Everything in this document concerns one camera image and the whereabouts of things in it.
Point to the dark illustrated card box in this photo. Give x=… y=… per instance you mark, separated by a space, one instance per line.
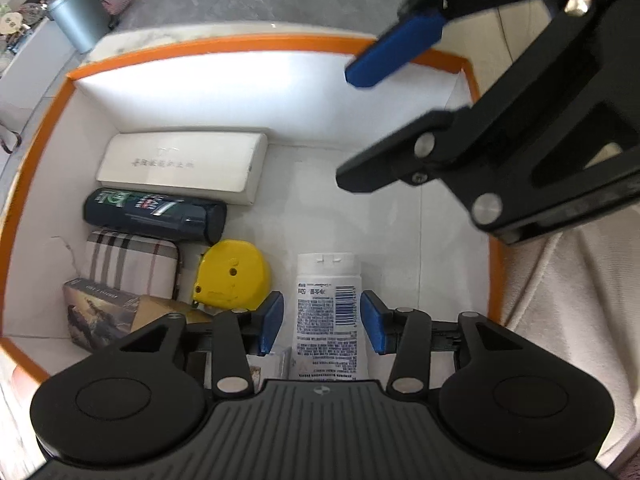
x=98 y=315

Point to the clear acrylic box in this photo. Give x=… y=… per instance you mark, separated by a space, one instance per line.
x=274 y=365

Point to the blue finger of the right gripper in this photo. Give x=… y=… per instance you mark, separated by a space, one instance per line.
x=410 y=37
x=401 y=156

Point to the dark green shampoo bottle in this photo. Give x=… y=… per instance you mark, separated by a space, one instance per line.
x=169 y=217

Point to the yellow tape measure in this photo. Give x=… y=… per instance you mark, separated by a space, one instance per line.
x=232 y=275

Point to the white long rectangular case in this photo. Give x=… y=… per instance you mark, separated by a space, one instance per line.
x=217 y=165

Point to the orange cardboard box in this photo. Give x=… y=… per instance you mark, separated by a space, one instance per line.
x=260 y=122

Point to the plaid fabric case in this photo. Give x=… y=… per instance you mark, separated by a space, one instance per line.
x=132 y=263

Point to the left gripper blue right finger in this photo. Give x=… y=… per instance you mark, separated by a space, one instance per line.
x=403 y=333

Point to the brown cardboard box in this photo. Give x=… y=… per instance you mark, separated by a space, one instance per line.
x=152 y=308

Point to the white blue-label lotion tube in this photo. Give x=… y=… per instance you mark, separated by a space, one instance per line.
x=328 y=339

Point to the grey metal trash bin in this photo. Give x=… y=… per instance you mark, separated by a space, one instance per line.
x=84 y=22

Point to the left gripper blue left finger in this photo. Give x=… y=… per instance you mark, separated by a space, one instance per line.
x=240 y=333

